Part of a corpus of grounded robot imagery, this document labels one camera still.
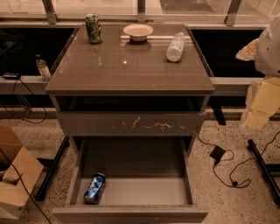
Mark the black device on ledge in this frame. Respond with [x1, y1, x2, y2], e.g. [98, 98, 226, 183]
[3, 73, 21, 80]

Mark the closed top drawer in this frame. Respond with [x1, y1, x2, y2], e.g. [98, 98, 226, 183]
[57, 111, 206, 137]

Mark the black floor rail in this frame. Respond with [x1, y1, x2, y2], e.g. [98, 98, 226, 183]
[248, 139, 280, 206]
[35, 136, 70, 201]

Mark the black cable at left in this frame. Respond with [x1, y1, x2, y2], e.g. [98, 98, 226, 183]
[0, 77, 48, 124]

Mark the grey drawer cabinet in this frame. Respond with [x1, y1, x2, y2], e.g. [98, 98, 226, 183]
[44, 23, 216, 224]

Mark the open middle drawer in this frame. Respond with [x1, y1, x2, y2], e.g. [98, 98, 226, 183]
[52, 136, 208, 224]

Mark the black floor rail right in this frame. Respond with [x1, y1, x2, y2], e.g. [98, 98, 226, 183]
[248, 139, 280, 206]

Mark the blue pepsi can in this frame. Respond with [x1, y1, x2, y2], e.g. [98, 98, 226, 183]
[83, 173, 106, 204]

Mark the green soda can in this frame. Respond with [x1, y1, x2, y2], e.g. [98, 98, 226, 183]
[86, 14, 102, 44]

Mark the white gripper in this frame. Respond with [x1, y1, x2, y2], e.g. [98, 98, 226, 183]
[235, 14, 280, 135]

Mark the black floor cable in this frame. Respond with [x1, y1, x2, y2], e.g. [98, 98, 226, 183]
[194, 130, 280, 189]

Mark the black floor rail left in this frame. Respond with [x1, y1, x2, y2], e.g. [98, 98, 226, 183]
[35, 136, 70, 201]

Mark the white bowl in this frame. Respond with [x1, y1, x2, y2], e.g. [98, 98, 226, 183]
[123, 24, 153, 42]

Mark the cardboard box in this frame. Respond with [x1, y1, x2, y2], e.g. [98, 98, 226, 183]
[0, 125, 44, 220]

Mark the clear plastic water bottle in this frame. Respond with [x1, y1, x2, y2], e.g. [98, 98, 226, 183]
[166, 32, 186, 62]

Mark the black power adapter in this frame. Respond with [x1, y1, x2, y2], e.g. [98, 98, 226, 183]
[210, 146, 226, 165]

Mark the small bottle on ledge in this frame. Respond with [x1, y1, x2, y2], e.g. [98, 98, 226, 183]
[35, 54, 52, 81]

